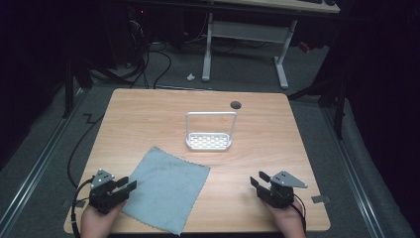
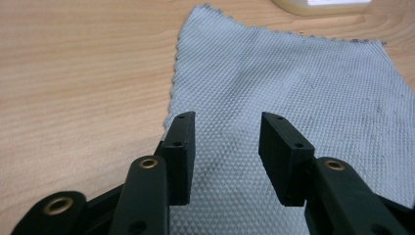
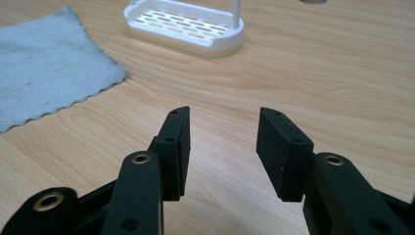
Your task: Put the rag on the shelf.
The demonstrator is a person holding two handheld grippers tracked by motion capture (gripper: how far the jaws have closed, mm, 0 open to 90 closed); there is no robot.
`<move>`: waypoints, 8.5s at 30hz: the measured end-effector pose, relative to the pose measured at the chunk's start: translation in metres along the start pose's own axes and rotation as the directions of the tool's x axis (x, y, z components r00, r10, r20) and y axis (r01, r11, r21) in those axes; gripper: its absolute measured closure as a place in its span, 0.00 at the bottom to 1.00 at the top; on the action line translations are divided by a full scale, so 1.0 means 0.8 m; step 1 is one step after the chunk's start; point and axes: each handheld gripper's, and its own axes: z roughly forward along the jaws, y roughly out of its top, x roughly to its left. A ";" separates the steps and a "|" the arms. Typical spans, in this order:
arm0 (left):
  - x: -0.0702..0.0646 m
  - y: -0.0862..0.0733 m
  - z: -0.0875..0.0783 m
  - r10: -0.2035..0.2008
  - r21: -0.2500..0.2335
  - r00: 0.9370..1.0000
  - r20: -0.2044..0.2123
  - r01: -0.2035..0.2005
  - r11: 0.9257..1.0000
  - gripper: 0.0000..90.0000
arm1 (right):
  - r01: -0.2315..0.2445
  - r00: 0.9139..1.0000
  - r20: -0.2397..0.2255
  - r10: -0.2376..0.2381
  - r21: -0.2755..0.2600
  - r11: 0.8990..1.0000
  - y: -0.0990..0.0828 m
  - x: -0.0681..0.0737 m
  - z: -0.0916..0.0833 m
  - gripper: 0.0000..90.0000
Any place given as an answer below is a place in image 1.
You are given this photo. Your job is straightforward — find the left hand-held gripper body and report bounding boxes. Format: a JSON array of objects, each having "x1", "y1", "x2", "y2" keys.
[{"x1": 88, "y1": 169, "x2": 128, "y2": 215}]

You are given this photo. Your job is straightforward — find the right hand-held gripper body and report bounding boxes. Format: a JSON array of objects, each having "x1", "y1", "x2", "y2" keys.
[{"x1": 256, "y1": 170, "x2": 309, "y2": 209}]

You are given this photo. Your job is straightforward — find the grey cloth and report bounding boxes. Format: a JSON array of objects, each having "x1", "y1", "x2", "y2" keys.
[{"x1": 121, "y1": 146, "x2": 212, "y2": 237}]

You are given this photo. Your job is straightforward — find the white rack with handle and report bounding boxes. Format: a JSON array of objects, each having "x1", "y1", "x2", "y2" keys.
[{"x1": 185, "y1": 111, "x2": 239, "y2": 152}]

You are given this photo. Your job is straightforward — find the person's left hand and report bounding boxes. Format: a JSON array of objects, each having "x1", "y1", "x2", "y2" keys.
[{"x1": 79, "y1": 199, "x2": 127, "y2": 238}]

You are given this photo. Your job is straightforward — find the person's right hand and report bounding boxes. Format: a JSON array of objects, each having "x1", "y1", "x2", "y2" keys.
[{"x1": 261, "y1": 197, "x2": 307, "y2": 238}]

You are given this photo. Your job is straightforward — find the grey tape piece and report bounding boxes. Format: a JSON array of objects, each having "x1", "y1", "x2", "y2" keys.
[{"x1": 311, "y1": 194, "x2": 331, "y2": 204}]

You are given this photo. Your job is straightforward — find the black metal stand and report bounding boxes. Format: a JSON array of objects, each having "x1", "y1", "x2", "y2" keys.
[
  {"x1": 62, "y1": 49, "x2": 94, "y2": 119},
  {"x1": 287, "y1": 65, "x2": 351, "y2": 141}
]

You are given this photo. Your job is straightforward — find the white-legged desk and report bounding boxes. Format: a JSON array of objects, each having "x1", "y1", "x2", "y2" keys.
[{"x1": 201, "y1": 0, "x2": 341, "y2": 89}]

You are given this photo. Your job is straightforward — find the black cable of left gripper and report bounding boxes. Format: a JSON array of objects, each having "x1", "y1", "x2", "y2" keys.
[{"x1": 70, "y1": 177, "x2": 95, "y2": 238}]

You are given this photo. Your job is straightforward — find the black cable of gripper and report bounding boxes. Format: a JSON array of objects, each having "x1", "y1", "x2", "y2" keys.
[
  {"x1": 292, "y1": 193, "x2": 307, "y2": 232},
  {"x1": 70, "y1": 177, "x2": 95, "y2": 238}
]

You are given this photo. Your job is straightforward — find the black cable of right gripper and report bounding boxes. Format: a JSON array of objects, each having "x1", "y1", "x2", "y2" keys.
[{"x1": 292, "y1": 193, "x2": 307, "y2": 232}]

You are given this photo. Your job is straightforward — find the black floor cable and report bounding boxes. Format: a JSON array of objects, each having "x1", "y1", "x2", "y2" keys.
[{"x1": 66, "y1": 112, "x2": 106, "y2": 189}]

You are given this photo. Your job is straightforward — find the bundle of black cables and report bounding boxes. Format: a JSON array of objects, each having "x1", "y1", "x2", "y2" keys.
[{"x1": 115, "y1": 19, "x2": 173, "y2": 89}]

